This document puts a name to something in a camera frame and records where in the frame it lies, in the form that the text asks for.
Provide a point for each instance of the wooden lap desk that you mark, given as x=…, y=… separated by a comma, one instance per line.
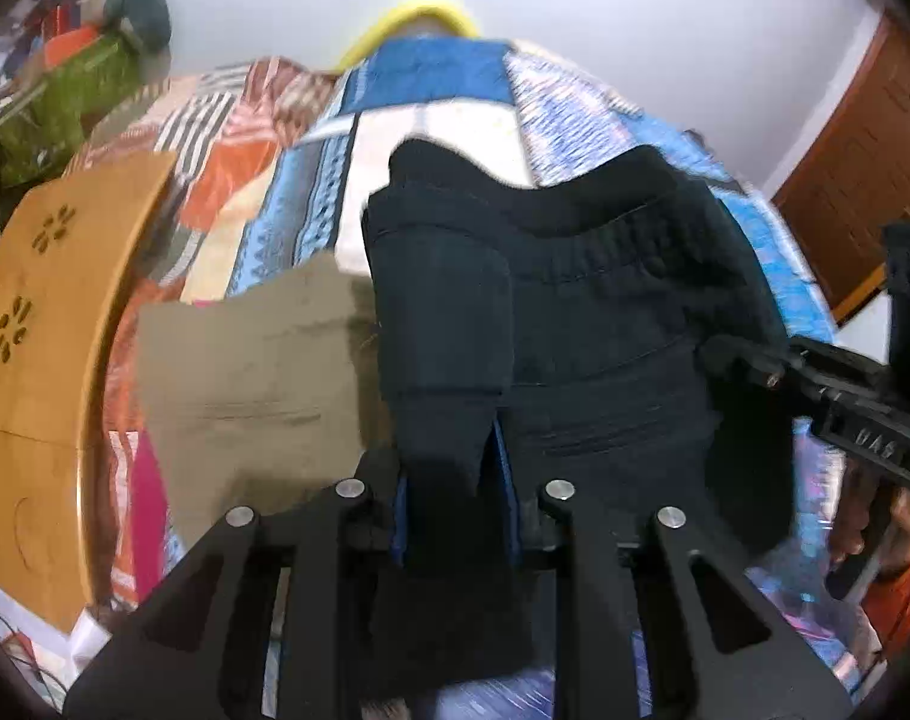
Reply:
x=65, y=257

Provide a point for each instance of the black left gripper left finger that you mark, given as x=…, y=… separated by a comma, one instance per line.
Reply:
x=399, y=517

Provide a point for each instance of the orange striped blanket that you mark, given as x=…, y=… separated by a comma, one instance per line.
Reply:
x=246, y=201

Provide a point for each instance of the black pants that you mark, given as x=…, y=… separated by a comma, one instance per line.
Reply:
x=578, y=316

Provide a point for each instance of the green patterned bag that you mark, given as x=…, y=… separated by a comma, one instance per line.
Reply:
x=42, y=128

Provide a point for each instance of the khaki folded shorts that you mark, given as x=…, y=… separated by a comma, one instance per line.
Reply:
x=263, y=398

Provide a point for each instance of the magenta cloth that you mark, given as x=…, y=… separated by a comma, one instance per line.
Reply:
x=149, y=515

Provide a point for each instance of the blue patchwork bedspread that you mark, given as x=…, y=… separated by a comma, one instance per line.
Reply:
x=533, y=120

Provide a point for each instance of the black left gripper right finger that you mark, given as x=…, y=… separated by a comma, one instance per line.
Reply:
x=508, y=503

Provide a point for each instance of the brown wooden door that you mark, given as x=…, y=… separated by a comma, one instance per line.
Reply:
x=855, y=178

